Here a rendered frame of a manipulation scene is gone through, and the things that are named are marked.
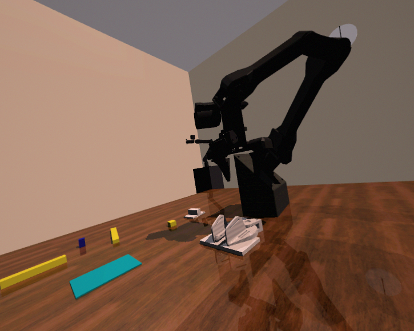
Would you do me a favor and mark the teal rectangular plate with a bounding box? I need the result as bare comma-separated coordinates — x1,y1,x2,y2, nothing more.
70,254,142,299

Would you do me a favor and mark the small blue cube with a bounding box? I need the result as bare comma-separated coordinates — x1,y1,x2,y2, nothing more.
79,238,86,248

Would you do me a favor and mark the yellow flat bar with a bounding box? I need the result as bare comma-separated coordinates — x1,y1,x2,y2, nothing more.
111,227,120,244

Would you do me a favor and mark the pink trapezoid plate with holes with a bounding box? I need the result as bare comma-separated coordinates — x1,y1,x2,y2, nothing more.
255,223,263,233

